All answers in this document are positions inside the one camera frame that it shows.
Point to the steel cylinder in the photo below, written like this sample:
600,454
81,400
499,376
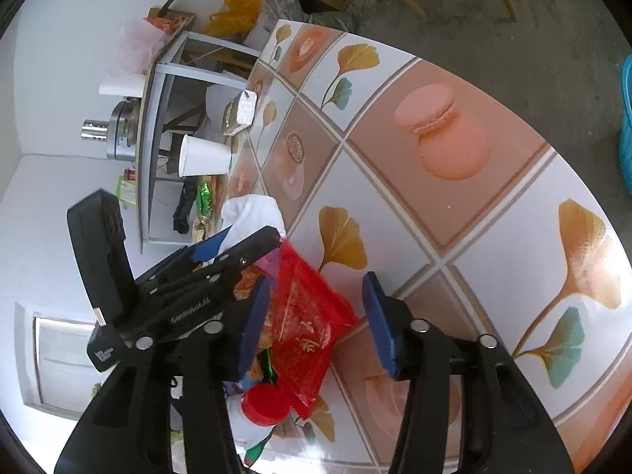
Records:
94,129

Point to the white tissue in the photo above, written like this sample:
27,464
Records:
252,212

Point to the pink plastic bag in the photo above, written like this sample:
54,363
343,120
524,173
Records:
140,44

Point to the black cloth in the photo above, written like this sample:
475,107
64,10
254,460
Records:
183,207

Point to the white bottle with red cap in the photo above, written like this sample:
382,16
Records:
264,405

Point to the white paper towel roll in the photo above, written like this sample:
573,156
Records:
121,85

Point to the white paper cup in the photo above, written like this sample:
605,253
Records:
202,155

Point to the pile of snack packets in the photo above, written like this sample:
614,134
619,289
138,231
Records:
165,24

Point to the leaf pattern tablecloth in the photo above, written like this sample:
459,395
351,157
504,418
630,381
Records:
493,207

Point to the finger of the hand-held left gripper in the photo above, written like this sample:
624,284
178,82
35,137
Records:
242,261
212,247

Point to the green and white packet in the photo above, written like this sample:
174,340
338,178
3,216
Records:
127,191

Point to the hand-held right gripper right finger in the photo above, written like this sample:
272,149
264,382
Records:
382,326

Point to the blue plastic basket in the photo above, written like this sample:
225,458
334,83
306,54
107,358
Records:
627,123

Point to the small white gold box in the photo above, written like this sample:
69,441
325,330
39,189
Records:
242,108

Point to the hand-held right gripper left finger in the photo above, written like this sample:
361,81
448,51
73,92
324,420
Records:
254,326

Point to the white plastic sack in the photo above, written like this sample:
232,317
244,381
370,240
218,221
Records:
217,103

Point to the yellow plastic bag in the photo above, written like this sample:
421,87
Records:
237,10

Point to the grey metal shelf table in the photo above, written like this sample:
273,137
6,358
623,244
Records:
148,158

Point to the red green snack wrapper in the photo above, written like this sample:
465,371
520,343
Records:
256,454

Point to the steel cooking pot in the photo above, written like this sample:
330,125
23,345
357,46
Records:
121,131

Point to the red plastic packet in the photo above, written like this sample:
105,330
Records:
301,326

